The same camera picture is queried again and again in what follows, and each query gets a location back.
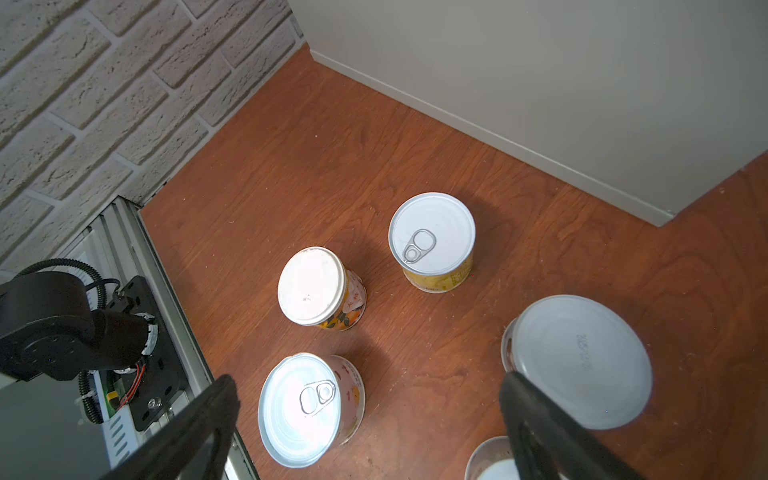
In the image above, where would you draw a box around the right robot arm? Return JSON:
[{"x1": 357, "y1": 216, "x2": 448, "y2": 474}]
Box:
[{"x1": 1, "y1": 259, "x2": 637, "y2": 479}]

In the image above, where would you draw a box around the white can near right gripper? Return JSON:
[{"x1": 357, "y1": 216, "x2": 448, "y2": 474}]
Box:
[{"x1": 501, "y1": 295, "x2": 653, "y2": 430}]

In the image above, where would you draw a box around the grey metal cabinet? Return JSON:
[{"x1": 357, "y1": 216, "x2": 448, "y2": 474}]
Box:
[{"x1": 291, "y1": 1, "x2": 767, "y2": 226}]

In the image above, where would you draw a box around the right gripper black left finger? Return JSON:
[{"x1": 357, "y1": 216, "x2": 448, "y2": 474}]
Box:
[{"x1": 104, "y1": 375, "x2": 240, "y2": 479}]

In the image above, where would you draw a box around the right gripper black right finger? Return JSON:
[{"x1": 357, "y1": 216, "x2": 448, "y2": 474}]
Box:
[{"x1": 499, "y1": 371, "x2": 642, "y2": 479}]

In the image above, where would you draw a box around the white can with date stamp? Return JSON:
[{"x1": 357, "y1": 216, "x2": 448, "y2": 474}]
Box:
[{"x1": 464, "y1": 436, "x2": 522, "y2": 480}]

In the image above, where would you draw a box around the orange can with white lid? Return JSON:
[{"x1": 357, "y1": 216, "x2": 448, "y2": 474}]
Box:
[{"x1": 277, "y1": 246, "x2": 367, "y2": 331}]

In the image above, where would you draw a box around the white can with pull tab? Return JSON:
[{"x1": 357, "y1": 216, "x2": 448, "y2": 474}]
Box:
[{"x1": 258, "y1": 352, "x2": 366, "y2": 469}]

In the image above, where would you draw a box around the yellow can with pull tab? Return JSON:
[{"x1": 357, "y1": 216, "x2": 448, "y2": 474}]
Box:
[{"x1": 388, "y1": 192, "x2": 477, "y2": 294}]

